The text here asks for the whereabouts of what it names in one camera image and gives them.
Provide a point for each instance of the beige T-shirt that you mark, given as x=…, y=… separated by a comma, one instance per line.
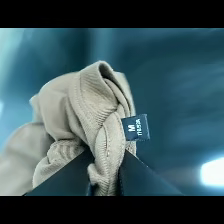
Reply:
x=90, y=113

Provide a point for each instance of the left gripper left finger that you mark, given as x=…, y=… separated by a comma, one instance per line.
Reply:
x=66, y=178

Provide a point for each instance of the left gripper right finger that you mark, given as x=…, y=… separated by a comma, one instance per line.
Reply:
x=143, y=180

